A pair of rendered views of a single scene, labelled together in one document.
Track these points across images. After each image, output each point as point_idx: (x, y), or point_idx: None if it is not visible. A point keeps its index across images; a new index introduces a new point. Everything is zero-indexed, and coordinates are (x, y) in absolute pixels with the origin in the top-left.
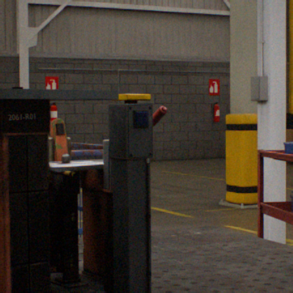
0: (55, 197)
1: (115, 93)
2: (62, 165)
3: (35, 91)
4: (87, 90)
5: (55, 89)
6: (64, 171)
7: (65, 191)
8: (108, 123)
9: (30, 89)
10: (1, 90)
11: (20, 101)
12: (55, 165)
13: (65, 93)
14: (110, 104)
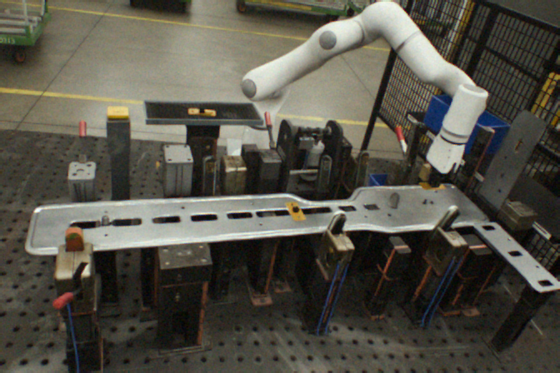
0: (115, 251)
1: (145, 101)
2: (129, 200)
3: (198, 102)
4: (165, 101)
5: (187, 101)
6: (158, 166)
7: None
8: (130, 132)
9: (202, 101)
10: (218, 102)
11: None
12: (136, 200)
13: (180, 102)
14: (130, 120)
